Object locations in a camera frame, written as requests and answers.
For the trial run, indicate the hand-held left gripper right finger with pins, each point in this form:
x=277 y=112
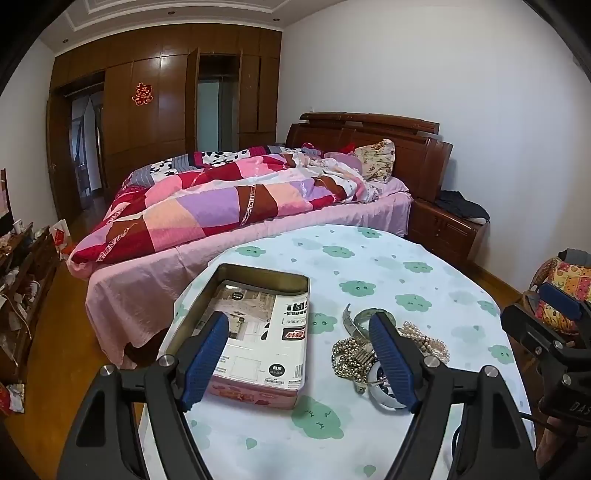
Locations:
x=392 y=364

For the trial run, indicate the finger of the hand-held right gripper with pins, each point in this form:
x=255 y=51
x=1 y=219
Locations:
x=561 y=300
x=526 y=325

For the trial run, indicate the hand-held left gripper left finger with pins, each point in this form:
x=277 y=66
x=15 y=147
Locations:
x=205 y=364

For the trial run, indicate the silver stretch watch band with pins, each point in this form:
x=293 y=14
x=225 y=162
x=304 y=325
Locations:
x=364 y=356

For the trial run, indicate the white jade bangle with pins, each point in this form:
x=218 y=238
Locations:
x=390 y=402

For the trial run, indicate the green jade bangle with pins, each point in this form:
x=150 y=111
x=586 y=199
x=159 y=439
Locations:
x=361 y=323

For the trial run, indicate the pink metal tin box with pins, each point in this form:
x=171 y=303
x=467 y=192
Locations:
x=254 y=392

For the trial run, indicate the clear patterned bangle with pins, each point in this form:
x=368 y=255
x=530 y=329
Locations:
x=348 y=323

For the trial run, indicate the person's right hand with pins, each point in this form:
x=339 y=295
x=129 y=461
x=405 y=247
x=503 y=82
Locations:
x=551 y=452

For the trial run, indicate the colourful floral bag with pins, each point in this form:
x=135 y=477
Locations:
x=568 y=272

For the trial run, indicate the pink bed sheet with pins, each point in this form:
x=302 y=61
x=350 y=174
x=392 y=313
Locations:
x=138 y=295

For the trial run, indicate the cloud printed tablecloth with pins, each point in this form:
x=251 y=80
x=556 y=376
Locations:
x=415 y=258

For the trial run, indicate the wooden nightstand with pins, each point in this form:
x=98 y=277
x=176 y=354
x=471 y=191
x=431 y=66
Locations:
x=443 y=230

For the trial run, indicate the dark clothes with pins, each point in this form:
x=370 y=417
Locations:
x=461 y=205

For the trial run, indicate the patchwork quilt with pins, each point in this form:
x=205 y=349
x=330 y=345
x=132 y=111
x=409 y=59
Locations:
x=207 y=203

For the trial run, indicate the wooden television cabinet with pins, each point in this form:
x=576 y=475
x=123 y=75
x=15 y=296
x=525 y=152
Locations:
x=32 y=286

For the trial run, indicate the red and white bag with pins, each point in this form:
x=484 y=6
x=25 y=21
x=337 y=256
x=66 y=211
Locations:
x=60 y=235

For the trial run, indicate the floral pillow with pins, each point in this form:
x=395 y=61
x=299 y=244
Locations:
x=376 y=159

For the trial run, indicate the wooden wardrobe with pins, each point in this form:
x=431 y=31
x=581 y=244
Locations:
x=152 y=138

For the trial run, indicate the wooden bed headboard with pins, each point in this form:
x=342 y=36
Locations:
x=369 y=129

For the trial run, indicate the flat television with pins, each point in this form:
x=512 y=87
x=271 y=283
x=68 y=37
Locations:
x=3 y=198

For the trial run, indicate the red paper decoration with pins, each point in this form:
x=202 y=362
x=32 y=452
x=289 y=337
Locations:
x=142 y=94

